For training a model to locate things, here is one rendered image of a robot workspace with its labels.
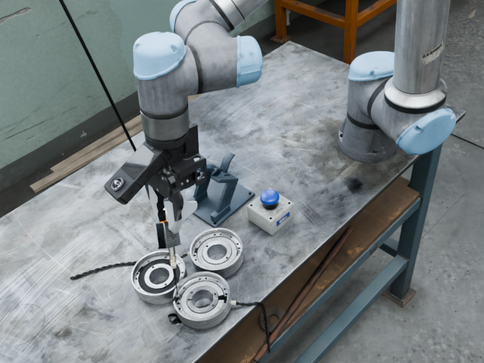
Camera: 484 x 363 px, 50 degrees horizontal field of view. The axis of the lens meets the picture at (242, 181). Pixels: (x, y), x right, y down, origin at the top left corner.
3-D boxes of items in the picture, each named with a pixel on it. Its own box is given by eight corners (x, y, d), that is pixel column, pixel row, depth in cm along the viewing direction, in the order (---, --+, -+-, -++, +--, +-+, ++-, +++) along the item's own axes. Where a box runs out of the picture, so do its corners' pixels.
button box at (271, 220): (272, 236, 108) (271, 221, 104) (248, 220, 112) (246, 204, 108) (298, 214, 111) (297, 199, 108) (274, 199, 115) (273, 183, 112)
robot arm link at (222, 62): (239, 16, 85) (174, 26, 81) (268, 47, 77) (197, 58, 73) (238, 60, 90) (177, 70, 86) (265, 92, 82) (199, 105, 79)
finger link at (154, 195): (184, 213, 100) (185, 178, 93) (159, 227, 96) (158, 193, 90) (174, 204, 101) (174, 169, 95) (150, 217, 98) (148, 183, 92)
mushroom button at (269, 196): (271, 220, 107) (269, 204, 104) (257, 211, 110) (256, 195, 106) (284, 209, 109) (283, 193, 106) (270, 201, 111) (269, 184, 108)
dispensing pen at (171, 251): (163, 294, 94) (152, 204, 94) (177, 289, 98) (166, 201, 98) (173, 294, 93) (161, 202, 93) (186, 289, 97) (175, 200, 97)
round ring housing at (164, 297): (125, 297, 100) (119, 285, 97) (153, 256, 107) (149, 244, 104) (171, 315, 96) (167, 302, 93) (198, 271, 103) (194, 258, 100)
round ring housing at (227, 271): (247, 241, 107) (245, 228, 104) (240, 284, 100) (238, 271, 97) (198, 239, 109) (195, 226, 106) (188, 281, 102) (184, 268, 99)
